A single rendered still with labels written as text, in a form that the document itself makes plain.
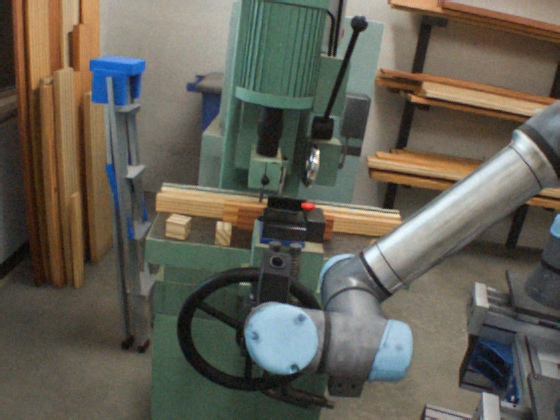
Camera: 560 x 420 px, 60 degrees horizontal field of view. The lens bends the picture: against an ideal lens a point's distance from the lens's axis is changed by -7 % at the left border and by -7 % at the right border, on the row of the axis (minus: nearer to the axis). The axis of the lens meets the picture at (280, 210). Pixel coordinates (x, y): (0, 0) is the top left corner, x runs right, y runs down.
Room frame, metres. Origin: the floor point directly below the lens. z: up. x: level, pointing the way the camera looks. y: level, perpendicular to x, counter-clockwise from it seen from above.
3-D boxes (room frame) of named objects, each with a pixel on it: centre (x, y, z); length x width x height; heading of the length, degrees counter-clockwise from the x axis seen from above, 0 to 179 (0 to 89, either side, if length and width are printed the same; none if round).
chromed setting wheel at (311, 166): (1.31, -0.06, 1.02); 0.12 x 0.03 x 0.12; 5
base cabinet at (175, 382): (1.29, 0.06, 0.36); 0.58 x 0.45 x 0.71; 5
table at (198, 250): (1.07, -0.02, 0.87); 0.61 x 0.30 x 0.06; 95
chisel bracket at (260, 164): (1.19, 0.05, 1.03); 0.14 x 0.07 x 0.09; 5
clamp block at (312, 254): (0.98, -0.02, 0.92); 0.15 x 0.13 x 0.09; 95
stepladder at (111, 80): (1.82, 0.60, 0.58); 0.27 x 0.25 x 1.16; 89
